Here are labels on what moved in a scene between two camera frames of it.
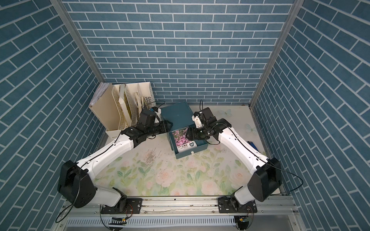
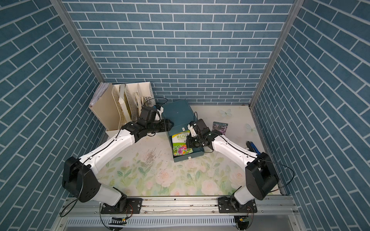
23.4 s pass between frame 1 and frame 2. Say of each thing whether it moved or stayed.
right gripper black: moved
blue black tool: stayed
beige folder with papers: stayed
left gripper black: stayed
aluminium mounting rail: stayed
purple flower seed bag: moved
